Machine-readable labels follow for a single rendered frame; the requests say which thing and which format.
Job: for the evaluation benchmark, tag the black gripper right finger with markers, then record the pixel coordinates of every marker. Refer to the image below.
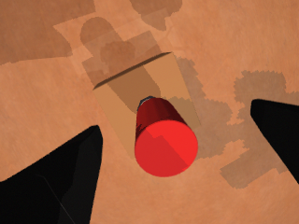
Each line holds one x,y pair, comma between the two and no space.
279,124

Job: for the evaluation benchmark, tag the red cylinder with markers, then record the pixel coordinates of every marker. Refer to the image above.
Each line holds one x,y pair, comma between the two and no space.
164,143

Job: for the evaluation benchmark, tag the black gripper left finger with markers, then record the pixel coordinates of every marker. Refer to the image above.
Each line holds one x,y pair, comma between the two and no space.
59,188

